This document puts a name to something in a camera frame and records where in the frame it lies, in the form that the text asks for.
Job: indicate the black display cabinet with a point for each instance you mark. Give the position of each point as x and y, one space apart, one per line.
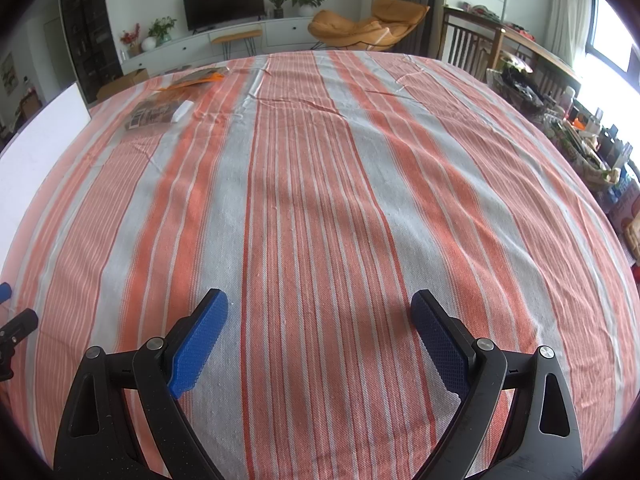
87 35

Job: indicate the wooden stool black legs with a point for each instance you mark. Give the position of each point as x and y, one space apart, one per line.
235 36

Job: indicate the white round vase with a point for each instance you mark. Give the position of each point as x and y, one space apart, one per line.
148 44

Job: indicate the orange chicken leg packet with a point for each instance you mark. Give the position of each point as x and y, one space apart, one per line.
197 77

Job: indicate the wooden side table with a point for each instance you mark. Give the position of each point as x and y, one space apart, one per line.
540 55

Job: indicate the orange grey striped tablecloth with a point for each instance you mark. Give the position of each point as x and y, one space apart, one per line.
325 210

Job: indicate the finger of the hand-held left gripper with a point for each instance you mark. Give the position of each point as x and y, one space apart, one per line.
4 292
20 325

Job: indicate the small plant dark pot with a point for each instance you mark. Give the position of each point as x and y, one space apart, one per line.
277 7

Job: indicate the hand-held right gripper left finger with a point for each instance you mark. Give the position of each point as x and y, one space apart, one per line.
197 340

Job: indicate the white board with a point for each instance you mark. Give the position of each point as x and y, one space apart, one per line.
45 160

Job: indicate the green plant glass vase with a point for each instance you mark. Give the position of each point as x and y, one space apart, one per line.
162 30

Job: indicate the dark wooden chair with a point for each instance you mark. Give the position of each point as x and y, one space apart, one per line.
465 45

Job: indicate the large plant white pot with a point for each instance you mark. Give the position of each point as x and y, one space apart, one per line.
306 0

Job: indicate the brown cardboard box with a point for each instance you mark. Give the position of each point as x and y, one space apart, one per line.
122 82

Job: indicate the red flowers in vase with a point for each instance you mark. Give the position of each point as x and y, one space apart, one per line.
131 40

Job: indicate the orange lounge chair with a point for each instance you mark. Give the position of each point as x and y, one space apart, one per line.
360 27

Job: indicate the framed wall picture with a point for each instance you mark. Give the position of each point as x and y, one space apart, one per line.
7 75

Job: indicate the black flat television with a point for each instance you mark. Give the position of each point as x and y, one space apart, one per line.
222 5

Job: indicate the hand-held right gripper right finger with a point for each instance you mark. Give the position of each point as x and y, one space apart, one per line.
442 342

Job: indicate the window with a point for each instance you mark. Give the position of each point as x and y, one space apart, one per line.
617 35

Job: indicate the clear packet brown pieces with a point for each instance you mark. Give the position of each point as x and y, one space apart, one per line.
150 115

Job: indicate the white curtain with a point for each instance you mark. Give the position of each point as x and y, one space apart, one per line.
567 10

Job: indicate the white television cabinet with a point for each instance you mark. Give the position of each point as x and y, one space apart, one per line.
290 32

